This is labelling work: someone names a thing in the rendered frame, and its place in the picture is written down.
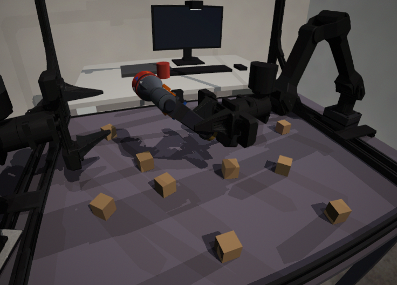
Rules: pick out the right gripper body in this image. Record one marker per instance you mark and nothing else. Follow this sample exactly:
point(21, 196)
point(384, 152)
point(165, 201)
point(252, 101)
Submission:
point(42, 127)

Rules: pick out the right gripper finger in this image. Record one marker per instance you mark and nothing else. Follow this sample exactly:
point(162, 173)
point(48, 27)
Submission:
point(75, 92)
point(87, 142)

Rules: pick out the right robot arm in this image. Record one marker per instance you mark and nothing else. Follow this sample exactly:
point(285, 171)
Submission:
point(9, 138)

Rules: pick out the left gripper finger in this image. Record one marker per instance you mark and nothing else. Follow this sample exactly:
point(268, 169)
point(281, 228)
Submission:
point(222, 121)
point(204, 108)

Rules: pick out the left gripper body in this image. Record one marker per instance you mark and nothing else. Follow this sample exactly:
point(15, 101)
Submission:
point(246, 105)

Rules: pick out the tan cube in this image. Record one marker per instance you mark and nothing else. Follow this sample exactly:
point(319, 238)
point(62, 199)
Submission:
point(337, 211)
point(230, 168)
point(283, 127)
point(283, 165)
point(228, 246)
point(145, 161)
point(165, 185)
point(113, 131)
point(103, 206)

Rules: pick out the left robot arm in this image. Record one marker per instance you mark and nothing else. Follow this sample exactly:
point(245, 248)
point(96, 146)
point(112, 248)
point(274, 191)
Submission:
point(332, 26)

